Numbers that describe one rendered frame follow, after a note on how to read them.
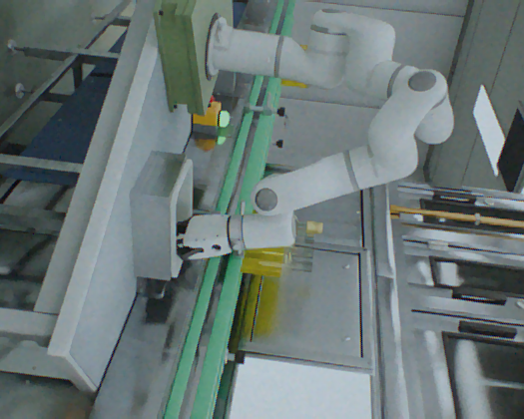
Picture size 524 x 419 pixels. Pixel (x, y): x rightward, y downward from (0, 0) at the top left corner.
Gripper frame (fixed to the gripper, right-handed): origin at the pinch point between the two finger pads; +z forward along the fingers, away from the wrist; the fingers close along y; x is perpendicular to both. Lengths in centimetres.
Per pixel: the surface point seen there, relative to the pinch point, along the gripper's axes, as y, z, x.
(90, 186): -7.4, 7.4, 20.1
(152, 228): -5.7, -0.7, 7.2
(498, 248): 56, -80, -59
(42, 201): 50, 60, -20
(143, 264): -6.0, 4.1, -2.0
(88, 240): -21.9, 3.4, 18.0
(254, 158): 45.8, -12.1, -9.9
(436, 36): 605, -111, -217
